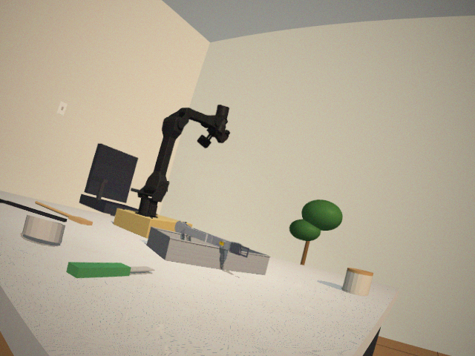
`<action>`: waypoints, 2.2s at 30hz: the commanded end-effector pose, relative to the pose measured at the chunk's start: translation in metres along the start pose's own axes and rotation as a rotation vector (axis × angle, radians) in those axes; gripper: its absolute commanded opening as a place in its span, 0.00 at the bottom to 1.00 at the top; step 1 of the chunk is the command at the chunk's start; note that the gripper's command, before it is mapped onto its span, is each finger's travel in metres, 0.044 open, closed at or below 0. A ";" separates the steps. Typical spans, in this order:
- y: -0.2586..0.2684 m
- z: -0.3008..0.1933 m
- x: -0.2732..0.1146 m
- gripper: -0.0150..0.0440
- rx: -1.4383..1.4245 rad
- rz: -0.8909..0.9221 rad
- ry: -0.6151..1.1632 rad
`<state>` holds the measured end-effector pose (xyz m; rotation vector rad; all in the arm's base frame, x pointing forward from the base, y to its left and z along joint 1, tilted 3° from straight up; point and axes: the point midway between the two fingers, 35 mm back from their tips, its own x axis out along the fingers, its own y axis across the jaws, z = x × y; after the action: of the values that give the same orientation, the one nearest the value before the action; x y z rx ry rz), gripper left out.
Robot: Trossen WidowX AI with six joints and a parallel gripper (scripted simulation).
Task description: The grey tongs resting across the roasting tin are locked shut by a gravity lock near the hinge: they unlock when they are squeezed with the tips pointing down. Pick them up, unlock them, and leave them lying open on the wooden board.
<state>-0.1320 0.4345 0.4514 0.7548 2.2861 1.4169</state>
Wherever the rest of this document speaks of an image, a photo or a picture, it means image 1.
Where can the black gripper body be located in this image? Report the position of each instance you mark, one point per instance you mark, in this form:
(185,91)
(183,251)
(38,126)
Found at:
(205,142)

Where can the black spatula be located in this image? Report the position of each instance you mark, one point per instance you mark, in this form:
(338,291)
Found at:
(33,210)

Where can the wooden spoon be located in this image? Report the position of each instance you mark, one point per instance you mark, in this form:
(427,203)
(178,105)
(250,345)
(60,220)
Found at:
(74,218)

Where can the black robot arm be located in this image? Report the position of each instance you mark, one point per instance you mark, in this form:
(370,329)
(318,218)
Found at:
(156,185)

